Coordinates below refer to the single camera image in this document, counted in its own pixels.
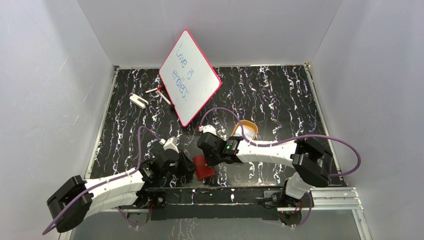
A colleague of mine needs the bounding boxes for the white whiteboard eraser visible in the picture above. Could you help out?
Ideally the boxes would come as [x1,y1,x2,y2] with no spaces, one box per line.
[129,94,149,110]

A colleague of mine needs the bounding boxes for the orange oval tray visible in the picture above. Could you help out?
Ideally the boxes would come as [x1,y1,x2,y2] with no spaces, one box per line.
[228,120,259,142]

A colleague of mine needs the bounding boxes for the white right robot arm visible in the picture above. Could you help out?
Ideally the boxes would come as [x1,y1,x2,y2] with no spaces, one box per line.
[197,132,333,207]

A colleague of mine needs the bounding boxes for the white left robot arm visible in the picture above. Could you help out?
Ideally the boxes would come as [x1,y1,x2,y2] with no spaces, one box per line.
[43,148,196,234]

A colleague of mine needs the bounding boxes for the red leather card holder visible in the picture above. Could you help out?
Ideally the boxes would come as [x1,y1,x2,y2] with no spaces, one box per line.
[192,154,215,181]

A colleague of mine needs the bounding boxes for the red capped marker pen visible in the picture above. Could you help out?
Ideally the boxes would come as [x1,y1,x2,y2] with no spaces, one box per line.
[145,85,163,94]

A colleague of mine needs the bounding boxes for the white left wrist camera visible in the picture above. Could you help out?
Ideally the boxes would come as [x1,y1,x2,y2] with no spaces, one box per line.
[159,136,179,153]

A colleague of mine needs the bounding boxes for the aluminium rail frame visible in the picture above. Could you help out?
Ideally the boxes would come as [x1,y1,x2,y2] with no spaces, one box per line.
[59,64,372,240]

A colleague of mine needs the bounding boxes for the pink framed whiteboard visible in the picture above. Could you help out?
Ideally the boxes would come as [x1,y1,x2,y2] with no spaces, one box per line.
[159,29,222,127]

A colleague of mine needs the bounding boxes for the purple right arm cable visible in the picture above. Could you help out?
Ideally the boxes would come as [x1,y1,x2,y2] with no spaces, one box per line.
[198,107,362,228]

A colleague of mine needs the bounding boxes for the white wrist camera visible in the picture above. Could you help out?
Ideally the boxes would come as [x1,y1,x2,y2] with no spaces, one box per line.
[159,136,179,153]
[197,124,217,136]

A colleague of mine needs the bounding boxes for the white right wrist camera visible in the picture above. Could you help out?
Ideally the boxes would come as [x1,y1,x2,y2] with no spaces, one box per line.
[197,124,217,136]

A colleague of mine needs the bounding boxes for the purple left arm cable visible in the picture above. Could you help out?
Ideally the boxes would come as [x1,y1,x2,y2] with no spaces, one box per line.
[42,125,163,236]

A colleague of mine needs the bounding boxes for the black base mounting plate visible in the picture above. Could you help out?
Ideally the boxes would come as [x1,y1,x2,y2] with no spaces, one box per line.
[147,186,282,221]

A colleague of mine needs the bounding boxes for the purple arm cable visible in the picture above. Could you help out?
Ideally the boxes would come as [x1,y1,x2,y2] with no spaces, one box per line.
[42,125,163,236]
[198,107,362,228]

